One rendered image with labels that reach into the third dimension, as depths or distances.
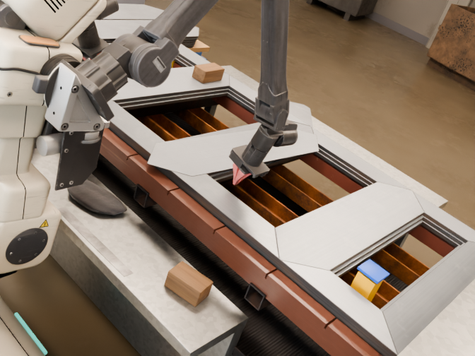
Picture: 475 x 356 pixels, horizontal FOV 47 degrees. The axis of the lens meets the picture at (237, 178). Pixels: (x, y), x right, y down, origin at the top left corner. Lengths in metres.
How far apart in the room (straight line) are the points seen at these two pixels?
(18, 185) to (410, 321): 0.92
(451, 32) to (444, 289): 6.23
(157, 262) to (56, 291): 0.90
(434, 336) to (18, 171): 0.90
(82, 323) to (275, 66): 1.30
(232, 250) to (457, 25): 6.43
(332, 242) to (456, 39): 6.22
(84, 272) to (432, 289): 1.05
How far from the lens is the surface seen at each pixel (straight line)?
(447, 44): 7.60
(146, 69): 1.06
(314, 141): 1.97
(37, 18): 1.10
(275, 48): 1.31
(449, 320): 1.07
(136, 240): 1.52
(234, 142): 1.77
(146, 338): 1.69
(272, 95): 1.35
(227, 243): 1.37
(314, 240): 1.45
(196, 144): 1.68
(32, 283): 2.33
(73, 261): 1.89
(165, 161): 1.55
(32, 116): 1.21
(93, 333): 2.18
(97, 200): 1.58
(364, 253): 1.51
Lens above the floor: 1.62
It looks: 29 degrees down
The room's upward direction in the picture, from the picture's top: 19 degrees clockwise
